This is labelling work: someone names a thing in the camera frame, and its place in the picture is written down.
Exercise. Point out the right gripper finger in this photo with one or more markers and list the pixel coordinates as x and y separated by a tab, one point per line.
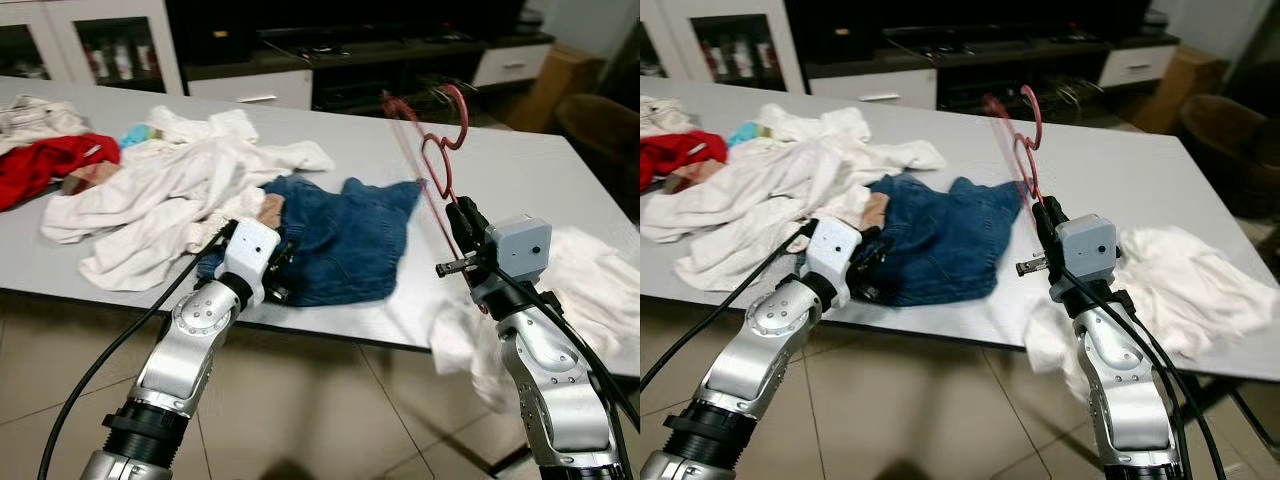
470	232
1033	266
1050	228
458	267

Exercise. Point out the blue denim jeans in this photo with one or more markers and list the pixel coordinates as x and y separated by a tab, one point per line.
340	240
945	240

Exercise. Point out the red plastic clothes hanger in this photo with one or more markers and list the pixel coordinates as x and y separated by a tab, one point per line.
466	118
1038	115

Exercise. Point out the white printed T-shirt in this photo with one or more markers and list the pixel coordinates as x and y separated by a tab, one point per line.
740	215
130	215

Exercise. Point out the grey folding table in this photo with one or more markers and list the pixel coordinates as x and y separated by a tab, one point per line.
520	170
1130	170

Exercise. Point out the white rumpled cloth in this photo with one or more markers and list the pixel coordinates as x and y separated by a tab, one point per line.
600	280
1200	280

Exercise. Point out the white crumpled garment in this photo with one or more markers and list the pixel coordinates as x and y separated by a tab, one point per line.
210	125
820	122

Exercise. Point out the dark brown armchair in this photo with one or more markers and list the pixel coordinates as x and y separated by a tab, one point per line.
605	150
1235	150

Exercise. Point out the black TV stand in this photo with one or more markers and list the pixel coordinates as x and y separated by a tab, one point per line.
1020	60
400	60

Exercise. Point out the white drawer front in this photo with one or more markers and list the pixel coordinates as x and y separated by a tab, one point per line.
1138	65
250	90
512	65
872	90

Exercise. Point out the brown cardboard box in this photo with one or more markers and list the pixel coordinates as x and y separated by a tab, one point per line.
560	85
1185	88

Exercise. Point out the light blue small cloth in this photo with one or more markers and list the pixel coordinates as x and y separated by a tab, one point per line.
745	133
138	135

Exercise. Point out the black television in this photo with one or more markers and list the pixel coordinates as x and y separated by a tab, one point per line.
390	15
1010	15

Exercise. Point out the red garment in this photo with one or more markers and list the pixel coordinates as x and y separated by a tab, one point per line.
680	158
40	165

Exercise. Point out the cream denim jeans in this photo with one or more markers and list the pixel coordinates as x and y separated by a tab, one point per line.
35	120
665	115

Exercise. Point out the black speaker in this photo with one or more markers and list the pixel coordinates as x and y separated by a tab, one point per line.
838	30
215	30

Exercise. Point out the white glass door cabinet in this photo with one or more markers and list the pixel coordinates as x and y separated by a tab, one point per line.
100	45
725	45

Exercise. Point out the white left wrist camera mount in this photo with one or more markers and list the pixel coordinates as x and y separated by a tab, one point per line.
835	255
250	255

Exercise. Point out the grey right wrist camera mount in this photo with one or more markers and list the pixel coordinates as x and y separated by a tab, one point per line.
1088	248
520	245

